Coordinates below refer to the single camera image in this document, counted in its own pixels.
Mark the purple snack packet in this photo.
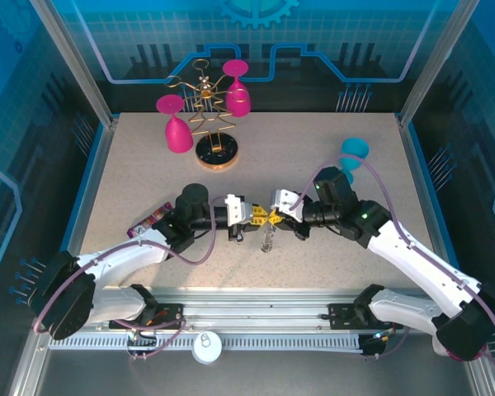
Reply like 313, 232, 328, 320
126, 201, 175, 238

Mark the blue wine glass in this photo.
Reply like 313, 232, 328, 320
338, 138, 371, 185

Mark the pink wine glass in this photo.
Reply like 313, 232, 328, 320
155, 93, 195, 154
222, 59, 252, 119

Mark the white round lid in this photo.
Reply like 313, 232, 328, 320
191, 331, 224, 365

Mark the pink round disc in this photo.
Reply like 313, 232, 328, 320
445, 348, 486, 364

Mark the white metal bracket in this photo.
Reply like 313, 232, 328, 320
269, 188, 314, 215

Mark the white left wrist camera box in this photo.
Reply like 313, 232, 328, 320
224, 193, 252, 227

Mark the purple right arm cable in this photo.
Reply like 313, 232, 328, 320
299, 155, 495, 364

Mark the gold wire glass rack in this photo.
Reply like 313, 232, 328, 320
167, 57, 241, 171

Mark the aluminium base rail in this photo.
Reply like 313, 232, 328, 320
148, 289, 380, 328

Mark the aluminium side rail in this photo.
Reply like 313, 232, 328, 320
398, 119, 457, 265
59, 119, 119, 269

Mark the white slotted cable duct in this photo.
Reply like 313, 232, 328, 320
49, 332, 364, 351

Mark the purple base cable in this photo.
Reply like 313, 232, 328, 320
358, 325, 413, 360
130, 319, 189, 362

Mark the aluminium frame post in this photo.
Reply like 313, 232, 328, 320
28, 0, 119, 127
397, 0, 469, 129

